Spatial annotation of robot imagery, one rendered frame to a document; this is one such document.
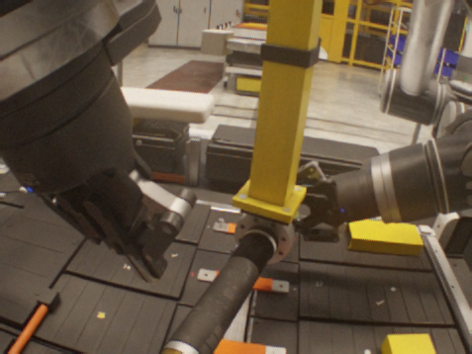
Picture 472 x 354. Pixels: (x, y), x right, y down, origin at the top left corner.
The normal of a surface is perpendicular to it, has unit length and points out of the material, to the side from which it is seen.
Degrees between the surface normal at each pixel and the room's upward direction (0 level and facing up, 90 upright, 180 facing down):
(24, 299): 0
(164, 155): 90
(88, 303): 0
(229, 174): 90
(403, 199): 83
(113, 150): 83
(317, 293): 0
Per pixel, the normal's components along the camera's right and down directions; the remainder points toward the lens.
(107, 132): 0.88, 0.17
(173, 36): -0.13, 0.46
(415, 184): -0.52, -0.01
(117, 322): 0.09, -0.88
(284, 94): -0.40, 0.40
